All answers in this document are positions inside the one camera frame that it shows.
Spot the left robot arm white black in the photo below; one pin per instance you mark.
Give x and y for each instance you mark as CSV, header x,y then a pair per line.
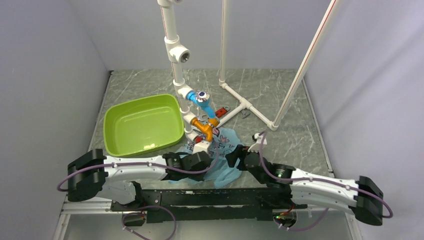
x,y
115,178

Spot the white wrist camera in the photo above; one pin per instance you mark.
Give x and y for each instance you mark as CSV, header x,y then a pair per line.
x,y
259,142
201,145

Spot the red grey pipe wrench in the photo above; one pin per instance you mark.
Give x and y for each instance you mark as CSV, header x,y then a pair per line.
x,y
222,111

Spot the green plastic basin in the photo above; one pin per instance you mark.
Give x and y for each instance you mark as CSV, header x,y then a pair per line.
x,y
142,125

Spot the white slanted pipe red stripe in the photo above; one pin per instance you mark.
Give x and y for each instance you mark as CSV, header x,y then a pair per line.
x,y
317,39

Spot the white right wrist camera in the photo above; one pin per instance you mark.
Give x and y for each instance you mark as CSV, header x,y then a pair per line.
x,y
259,142

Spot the blue printed plastic bag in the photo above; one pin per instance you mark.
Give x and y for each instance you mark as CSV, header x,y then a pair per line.
x,y
225,141

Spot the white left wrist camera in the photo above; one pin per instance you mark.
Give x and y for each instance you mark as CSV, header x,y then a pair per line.
x,y
201,145

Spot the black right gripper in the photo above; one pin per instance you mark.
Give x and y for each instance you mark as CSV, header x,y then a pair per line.
x,y
239,152

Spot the orange plastic faucet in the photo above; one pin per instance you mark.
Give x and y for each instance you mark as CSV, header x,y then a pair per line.
x,y
207,128

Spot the thin white rear pipe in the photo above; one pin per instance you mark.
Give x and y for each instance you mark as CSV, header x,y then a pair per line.
x,y
224,41

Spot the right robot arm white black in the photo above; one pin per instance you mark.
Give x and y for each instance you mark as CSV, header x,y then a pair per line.
x,y
361,198

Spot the small grey clip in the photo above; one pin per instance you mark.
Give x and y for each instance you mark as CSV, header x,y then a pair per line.
x,y
245,114

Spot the white vertical pipe with fittings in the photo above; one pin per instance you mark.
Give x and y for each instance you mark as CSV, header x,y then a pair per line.
x,y
177,55

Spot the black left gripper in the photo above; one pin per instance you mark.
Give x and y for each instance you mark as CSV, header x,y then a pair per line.
x,y
198,177

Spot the blue plastic faucet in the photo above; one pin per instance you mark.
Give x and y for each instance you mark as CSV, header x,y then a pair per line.
x,y
202,100

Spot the white floor pipe frame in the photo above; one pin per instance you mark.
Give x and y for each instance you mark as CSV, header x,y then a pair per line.
x,y
244,104

